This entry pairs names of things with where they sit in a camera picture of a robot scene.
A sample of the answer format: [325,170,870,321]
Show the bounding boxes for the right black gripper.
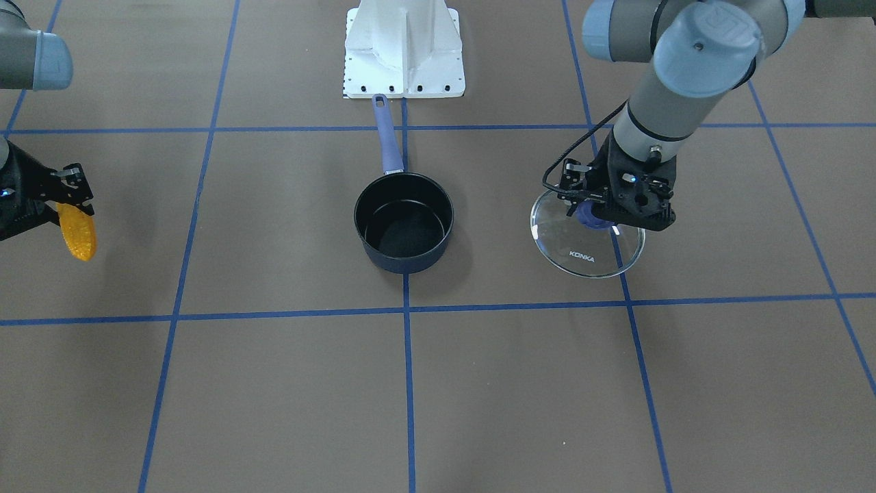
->
[1,140,94,241]

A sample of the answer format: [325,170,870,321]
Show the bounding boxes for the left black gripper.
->
[556,132,677,231]

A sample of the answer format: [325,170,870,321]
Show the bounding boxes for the yellow corn cob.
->
[57,203,98,262]

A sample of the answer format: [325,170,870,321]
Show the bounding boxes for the glass pot lid blue knob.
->
[529,191,647,279]

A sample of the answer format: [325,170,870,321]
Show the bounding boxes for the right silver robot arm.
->
[1,1,94,240]

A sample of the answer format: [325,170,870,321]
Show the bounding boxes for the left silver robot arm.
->
[556,1,874,231]

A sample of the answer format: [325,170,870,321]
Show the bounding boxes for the dark blue saucepan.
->
[353,94,454,275]

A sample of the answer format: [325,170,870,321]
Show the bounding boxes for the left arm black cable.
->
[542,100,629,199]

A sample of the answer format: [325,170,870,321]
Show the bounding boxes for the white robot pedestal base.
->
[342,1,466,99]

